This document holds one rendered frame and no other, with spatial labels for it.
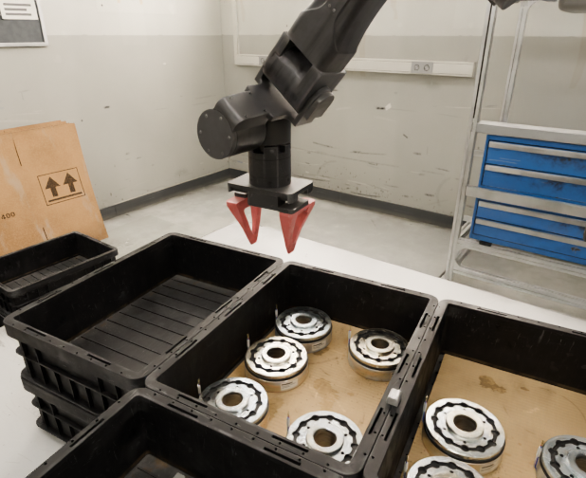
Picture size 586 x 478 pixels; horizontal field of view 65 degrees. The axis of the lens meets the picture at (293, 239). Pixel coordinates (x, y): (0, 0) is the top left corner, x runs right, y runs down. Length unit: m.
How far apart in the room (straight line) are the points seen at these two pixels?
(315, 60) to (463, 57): 2.90
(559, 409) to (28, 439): 0.87
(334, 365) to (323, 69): 0.48
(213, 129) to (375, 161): 3.23
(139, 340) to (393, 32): 3.03
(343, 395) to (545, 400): 0.31
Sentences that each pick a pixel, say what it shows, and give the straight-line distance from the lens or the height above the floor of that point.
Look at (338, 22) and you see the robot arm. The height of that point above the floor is 1.35.
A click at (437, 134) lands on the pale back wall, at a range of 3.49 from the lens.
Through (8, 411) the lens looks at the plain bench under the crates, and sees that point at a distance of 1.05.
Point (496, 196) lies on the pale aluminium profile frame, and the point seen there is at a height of 0.59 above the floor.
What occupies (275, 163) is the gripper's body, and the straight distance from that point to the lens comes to 0.59.
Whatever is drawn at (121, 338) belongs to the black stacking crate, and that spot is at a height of 0.83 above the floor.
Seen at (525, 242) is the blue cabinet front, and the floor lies 0.37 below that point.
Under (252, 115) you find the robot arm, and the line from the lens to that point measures 0.52.
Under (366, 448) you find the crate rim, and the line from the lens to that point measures 0.55.
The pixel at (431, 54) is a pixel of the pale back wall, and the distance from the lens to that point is 3.47.
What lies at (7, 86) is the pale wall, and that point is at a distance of 3.44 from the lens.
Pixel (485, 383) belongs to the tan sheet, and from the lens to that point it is 0.83.
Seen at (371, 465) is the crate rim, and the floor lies 0.93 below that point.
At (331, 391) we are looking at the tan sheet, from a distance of 0.76.
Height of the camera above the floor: 1.34
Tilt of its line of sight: 24 degrees down
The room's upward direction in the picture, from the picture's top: straight up
